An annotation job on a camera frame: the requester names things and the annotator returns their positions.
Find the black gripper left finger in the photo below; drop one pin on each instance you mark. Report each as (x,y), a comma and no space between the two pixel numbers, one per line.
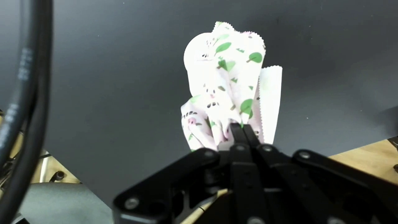
(170,195)

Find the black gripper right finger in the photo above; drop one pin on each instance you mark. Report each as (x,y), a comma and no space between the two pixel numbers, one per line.
(323,191)

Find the white cloth with green leaves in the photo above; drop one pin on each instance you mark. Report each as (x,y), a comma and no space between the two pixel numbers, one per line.
(229,84)

